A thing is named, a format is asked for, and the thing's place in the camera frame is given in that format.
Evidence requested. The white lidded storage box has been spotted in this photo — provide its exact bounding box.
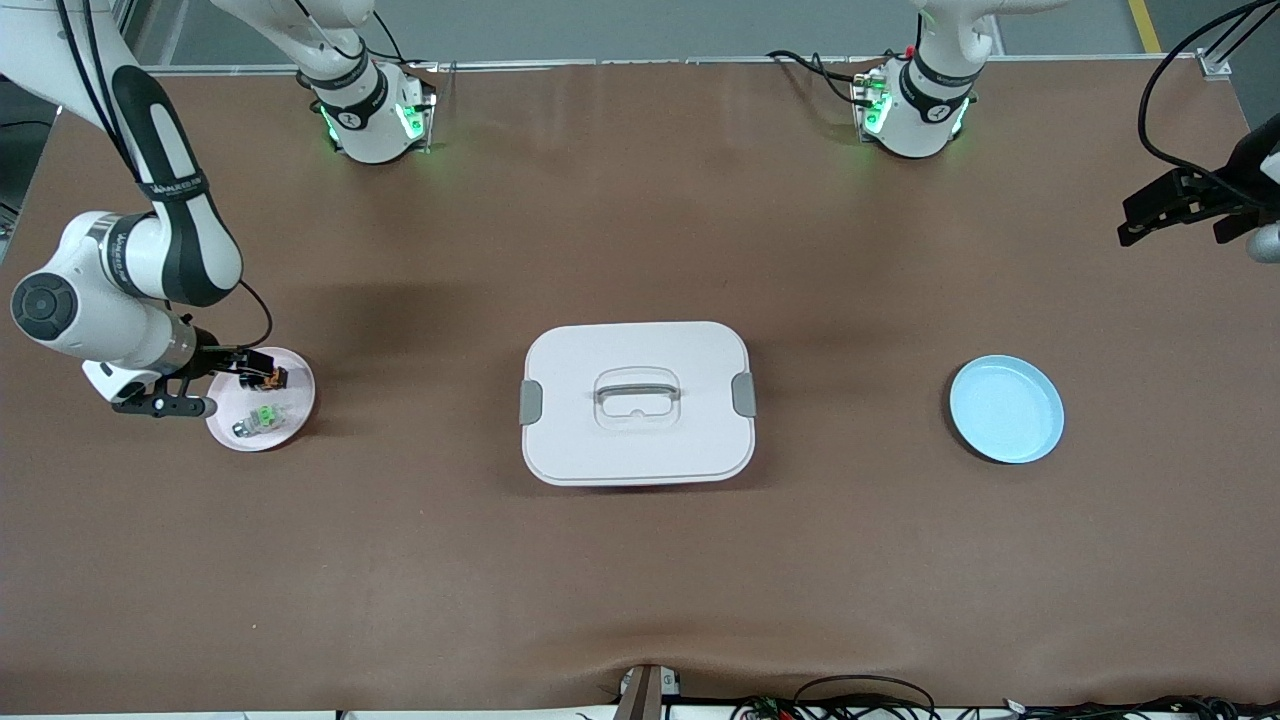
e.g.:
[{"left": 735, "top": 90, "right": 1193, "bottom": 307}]
[{"left": 519, "top": 321, "right": 758, "bottom": 488}]

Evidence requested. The pink round plate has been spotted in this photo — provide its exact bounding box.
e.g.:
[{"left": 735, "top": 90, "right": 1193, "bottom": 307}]
[{"left": 204, "top": 346, "right": 317, "bottom": 453}]

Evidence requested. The light blue round plate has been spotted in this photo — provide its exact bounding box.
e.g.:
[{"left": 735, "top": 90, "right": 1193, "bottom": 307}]
[{"left": 948, "top": 354, "right": 1066, "bottom": 465}]

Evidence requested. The brown table mat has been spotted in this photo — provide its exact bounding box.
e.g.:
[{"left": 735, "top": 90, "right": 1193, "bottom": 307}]
[{"left": 0, "top": 58, "right": 1280, "bottom": 713}]

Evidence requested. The green and grey switch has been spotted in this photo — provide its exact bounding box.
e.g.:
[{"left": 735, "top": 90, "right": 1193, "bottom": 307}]
[{"left": 232, "top": 403, "right": 293, "bottom": 439}]

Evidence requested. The aluminium frame post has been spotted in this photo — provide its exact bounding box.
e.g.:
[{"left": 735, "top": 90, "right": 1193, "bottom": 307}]
[{"left": 1195, "top": 0, "right": 1280, "bottom": 81}]

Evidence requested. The black right arm base cable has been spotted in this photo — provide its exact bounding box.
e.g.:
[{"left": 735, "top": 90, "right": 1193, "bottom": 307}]
[{"left": 345, "top": 8, "right": 442, "bottom": 73}]

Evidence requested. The black arm base cable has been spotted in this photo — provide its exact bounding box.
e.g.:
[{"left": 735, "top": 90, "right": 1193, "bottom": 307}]
[
  {"left": 766, "top": 48, "right": 873, "bottom": 107},
  {"left": 345, "top": 8, "right": 442, "bottom": 73}
]

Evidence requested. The black left arm base cable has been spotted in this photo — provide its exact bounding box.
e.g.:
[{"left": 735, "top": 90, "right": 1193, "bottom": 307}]
[{"left": 766, "top": 48, "right": 873, "bottom": 107}]

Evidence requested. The black cable bundle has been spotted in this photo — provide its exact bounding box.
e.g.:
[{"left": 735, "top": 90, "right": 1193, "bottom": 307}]
[{"left": 1000, "top": 694, "right": 1280, "bottom": 720}]

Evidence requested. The brown camera mount bracket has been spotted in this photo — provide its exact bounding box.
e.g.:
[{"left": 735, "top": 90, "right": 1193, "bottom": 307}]
[{"left": 612, "top": 663, "right": 682, "bottom": 720}]

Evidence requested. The black looped cable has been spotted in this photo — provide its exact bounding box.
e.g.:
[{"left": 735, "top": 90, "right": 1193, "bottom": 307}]
[{"left": 790, "top": 674, "right": 939, "bottom": 720}]

